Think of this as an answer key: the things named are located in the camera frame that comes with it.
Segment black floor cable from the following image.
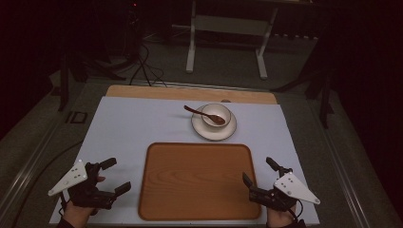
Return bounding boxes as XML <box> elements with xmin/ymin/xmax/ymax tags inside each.
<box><xmin>11</xmin><ymin>141</ymin><xmax>84</xmax><ymax>224</ymax></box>

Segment white table cloth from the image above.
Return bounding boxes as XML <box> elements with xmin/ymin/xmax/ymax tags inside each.
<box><xmin>48</xmin><ymin>95</ymin><xmax>321</xmax><ymax>226</ymax></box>

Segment white plate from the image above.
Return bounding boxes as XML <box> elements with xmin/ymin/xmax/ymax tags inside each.
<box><xmin>190</xmin><ymin>105</ymin><xmax>238</xmax><ymax>143</ymax></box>

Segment person's right hand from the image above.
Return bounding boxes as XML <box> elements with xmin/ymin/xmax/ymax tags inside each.
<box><xmin>266</xmin><ymin>203</ymin><xmax>299</xmax><ymax>228</ymax></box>

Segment dark brown spoon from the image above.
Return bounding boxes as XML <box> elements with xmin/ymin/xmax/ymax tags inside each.
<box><xmin>183</xmin><ymin>104</ymin><xmax>226</xmax><ymax>125</ymax></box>

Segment dark metal stand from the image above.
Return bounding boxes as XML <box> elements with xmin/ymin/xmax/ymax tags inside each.
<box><xmin>270</xmin><ymin>63</ymin><xmax>336</xmax><ymax>129</ymax></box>
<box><xmin>56</xmin><ymin>50</ymin><xmax>127</xmax><ymax>112</ymax></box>

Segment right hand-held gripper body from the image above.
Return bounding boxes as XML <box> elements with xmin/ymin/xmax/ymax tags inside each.
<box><xmin>248</xmin><ymin>166</ymin><xmax>321</xmax><ymax>213</ymax></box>

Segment person's left sleeve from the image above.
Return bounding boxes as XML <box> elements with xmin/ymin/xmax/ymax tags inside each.
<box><xmin>56</xmin><ymin>218</ymin><xmax>76</xmax><ymax>228</ymax></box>

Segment wooden tray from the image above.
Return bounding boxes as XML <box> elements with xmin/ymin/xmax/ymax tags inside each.
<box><xmin>138</xmin><ymin>142</ymin><xmax>262</xmax><ymax>222</ymax></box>

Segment white metal stand frame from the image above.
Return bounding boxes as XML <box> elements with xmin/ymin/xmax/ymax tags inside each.
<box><xmin>185</xmin><ymin>0</ymin><xmax>279</xmax><ymax>81</ymax></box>

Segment floor outlet cover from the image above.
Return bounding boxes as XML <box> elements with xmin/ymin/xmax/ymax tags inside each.
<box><xmin>65</xmin><ymin>110</ymin><xmax>88</xmax><ymax>124</ymax></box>

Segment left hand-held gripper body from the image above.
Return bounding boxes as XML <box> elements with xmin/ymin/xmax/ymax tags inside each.
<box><xmin>48</xmin><ymin>160</ymin><xmax>117</xmax><ymax>211</ymax></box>

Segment white bowl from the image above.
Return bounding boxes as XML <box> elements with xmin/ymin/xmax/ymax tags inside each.
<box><xmin>201</xmin><ymin>103</ymin><xmax>232</xmax><ymax>129</ymax></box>

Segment black floor cables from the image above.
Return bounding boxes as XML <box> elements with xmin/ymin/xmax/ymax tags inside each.
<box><xmin>128</xmin><ymin>44</ymin><xmax>168</xmax><ymax>88</ymax></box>

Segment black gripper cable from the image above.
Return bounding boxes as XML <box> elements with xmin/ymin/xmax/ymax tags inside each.
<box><xmin>293</xmin><ymin>199</ymin><xmax>306</xmax><ymax>224</ymax></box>

